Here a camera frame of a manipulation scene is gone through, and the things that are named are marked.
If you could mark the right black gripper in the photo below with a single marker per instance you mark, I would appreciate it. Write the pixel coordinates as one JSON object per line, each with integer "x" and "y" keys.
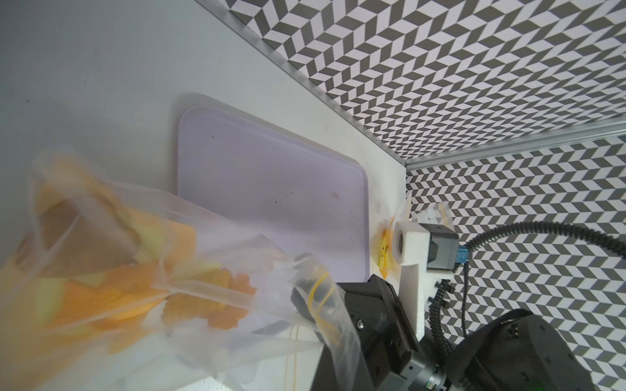
{"x": 391, "y": 357}

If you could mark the duck print resealable bag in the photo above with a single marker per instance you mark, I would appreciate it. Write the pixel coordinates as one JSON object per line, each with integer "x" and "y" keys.
{"x": 386, "y": 265}

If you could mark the lavender plastic tray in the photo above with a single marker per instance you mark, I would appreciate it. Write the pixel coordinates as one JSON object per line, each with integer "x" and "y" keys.
{"x": 304, "y": 198}

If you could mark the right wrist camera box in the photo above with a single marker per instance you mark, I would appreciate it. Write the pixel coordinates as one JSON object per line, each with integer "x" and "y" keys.
{"x": 426, "y": 254}

